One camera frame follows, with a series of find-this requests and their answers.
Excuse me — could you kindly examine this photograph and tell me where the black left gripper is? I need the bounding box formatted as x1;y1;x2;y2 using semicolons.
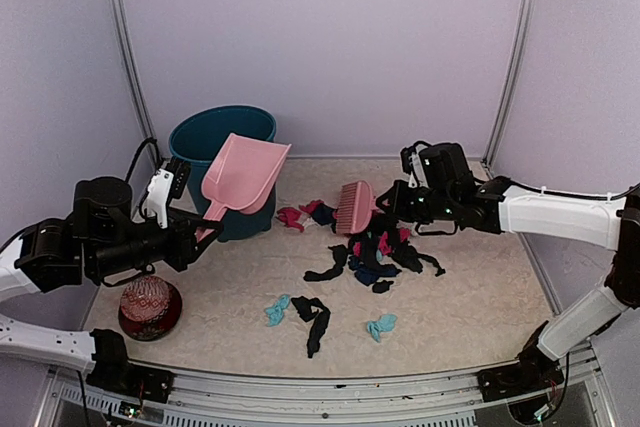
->
89;206;222;278

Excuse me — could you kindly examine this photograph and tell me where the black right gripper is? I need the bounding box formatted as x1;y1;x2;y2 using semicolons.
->
376;180;456;225

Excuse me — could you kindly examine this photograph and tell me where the pink plastic hand brush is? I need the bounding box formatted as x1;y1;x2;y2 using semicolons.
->
335;180;376;235

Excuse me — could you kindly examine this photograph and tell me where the pink plastic dustpan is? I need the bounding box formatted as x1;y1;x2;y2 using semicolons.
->
197;133;291;243

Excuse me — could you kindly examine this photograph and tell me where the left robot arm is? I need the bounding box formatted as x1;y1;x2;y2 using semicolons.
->
1;176;223;392

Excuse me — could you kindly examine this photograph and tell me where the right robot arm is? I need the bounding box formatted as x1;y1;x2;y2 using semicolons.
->
376;141;639;391

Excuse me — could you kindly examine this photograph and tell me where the black and blue scrap pile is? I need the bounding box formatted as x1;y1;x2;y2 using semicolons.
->
347;213;446;294

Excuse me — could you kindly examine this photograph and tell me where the black scrap front left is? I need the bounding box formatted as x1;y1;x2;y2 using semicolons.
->
303;245;349;282

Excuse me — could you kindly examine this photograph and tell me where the pink scrap near bin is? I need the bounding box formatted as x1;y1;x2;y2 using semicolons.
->
276;207;305;233

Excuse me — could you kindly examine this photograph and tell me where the blue plastic waste bin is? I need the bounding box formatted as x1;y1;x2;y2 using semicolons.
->
169;105;277;242

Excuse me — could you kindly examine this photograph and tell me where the small pink scrap back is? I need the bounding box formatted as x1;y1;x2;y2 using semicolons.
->
299;199;324;216

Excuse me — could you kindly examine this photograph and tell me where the light blue scrap near dustpan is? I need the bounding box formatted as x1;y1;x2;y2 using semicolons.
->
264;294;291;327

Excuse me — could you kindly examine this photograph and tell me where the light blue scrap front right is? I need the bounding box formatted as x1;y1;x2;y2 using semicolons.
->
366;314;397;343

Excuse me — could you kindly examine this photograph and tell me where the black scrap front centre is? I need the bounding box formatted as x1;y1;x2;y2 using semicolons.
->
291;296;331;359

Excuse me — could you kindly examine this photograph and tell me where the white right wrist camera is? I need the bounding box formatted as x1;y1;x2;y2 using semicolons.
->
400;140;430;188

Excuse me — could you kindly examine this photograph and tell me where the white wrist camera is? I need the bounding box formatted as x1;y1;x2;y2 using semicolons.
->
400;140;430;188
137;157;191;229

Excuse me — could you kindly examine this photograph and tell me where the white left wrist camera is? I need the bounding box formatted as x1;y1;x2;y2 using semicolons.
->
137;157;191;229

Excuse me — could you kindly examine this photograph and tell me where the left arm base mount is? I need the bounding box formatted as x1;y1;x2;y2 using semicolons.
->
86;329;175;404

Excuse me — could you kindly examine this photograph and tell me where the front aluminium rail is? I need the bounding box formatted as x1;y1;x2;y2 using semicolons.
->
29;356;621;427

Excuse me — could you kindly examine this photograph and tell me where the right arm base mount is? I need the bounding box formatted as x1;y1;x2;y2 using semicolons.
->
476;321;565;402

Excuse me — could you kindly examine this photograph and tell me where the right aluminium frame post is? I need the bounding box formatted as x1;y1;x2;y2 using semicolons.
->
482;0;535;172

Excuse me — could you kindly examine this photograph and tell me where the aluminium frame post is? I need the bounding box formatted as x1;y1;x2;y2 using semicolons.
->
482;0;535;172
109;0;157;140

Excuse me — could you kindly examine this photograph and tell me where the left aluminium frame post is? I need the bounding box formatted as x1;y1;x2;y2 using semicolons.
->
109;0;157;140

